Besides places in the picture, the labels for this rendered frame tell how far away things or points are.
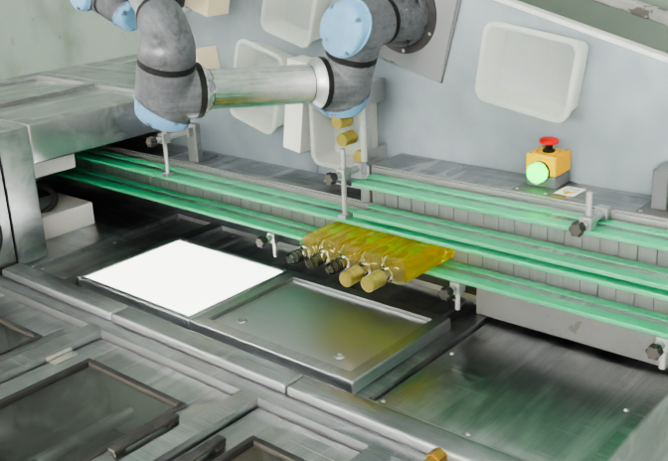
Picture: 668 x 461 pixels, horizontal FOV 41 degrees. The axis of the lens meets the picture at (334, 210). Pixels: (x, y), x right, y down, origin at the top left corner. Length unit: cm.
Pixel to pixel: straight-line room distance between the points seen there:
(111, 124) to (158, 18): 89
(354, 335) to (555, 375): 42
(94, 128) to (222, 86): 81
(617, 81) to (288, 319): 86
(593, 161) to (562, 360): 42
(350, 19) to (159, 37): 41
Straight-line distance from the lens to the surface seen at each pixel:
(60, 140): 256
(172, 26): 180
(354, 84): 199
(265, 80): 191
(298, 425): 170
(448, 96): 210
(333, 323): 197
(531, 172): 190
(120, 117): 267
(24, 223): 254
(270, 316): 202
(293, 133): 235
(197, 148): 257
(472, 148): 209
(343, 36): 193
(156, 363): 197
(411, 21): 203
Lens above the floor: 246
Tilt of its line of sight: 45 degrees down
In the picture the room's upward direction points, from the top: 113 degrees counter-clockwise
